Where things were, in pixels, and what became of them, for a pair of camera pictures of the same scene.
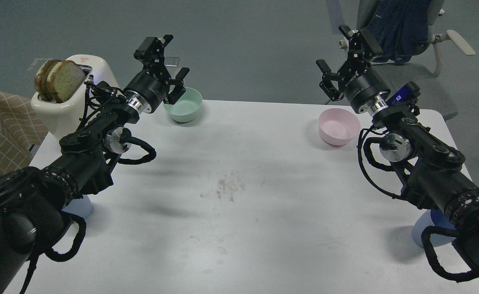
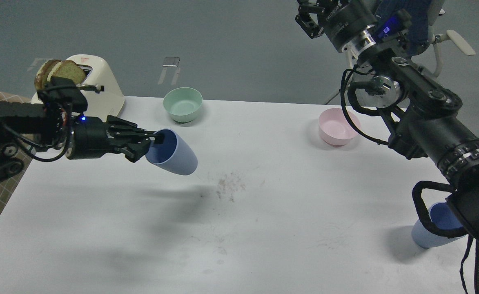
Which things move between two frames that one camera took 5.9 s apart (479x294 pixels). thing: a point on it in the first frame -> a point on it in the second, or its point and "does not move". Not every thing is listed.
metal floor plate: (171, 61) does not move
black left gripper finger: (179, 90) -> (156, 138)
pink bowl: (338, 126) does not move
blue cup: (82, 207) -> (174, 154)
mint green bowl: (185, 109) does not move
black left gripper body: (152, 81) -> (92, 137)
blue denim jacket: (400, 28) does not move
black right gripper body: (360, 80) -> (339, 21)
